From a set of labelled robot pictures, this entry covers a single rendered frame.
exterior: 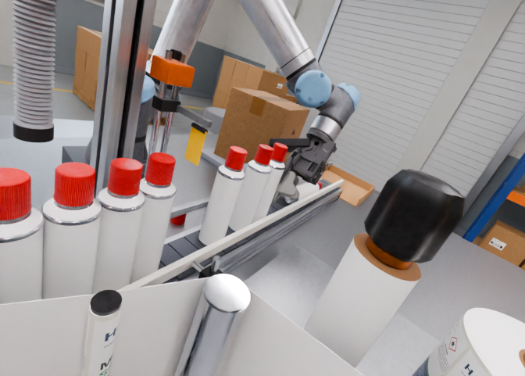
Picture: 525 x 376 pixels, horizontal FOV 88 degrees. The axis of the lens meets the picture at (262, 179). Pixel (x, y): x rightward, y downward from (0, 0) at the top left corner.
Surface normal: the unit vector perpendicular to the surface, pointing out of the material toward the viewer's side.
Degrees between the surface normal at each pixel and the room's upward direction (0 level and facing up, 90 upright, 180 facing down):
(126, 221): 90
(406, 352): 0
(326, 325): 90
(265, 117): 90
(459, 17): 90
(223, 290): 0
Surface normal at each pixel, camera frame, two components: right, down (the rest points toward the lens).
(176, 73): 0.77, 0.47
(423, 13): -0.65, 0.08
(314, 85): -0.11, 0.37
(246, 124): -0.39, 0.24
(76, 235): 0.56, 0.49
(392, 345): 0.32, -0.87
